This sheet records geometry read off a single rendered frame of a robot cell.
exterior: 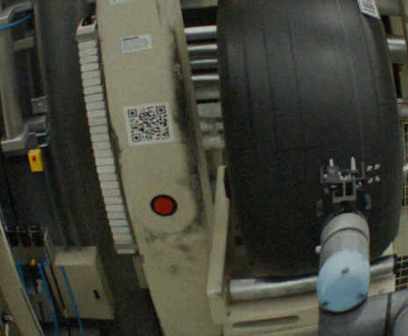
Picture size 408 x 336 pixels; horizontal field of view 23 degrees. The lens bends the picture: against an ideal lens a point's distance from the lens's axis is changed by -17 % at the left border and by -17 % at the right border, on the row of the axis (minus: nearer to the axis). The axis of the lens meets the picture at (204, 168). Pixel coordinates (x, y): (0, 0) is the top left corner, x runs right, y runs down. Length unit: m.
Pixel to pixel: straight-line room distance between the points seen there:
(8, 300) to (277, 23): 0.68
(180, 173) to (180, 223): 0.10
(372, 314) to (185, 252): 0.69
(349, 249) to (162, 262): 0.73
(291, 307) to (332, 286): 0.65
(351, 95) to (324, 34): 0.11
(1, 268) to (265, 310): 0.55
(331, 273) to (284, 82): 0.42
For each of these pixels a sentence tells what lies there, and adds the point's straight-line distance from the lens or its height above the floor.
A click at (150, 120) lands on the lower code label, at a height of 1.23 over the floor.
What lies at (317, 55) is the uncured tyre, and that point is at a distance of 1.64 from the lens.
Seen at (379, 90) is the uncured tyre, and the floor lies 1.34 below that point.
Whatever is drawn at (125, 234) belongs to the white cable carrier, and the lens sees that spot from 1.99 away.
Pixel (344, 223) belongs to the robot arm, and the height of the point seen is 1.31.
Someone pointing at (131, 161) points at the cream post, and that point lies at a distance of 1.89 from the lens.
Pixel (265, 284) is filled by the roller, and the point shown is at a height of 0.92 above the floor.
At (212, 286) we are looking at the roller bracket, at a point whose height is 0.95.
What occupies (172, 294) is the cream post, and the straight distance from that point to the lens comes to 2.06.
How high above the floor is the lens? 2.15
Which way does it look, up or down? 33 degrees down
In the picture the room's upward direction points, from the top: 9 degrees counter-clockwise
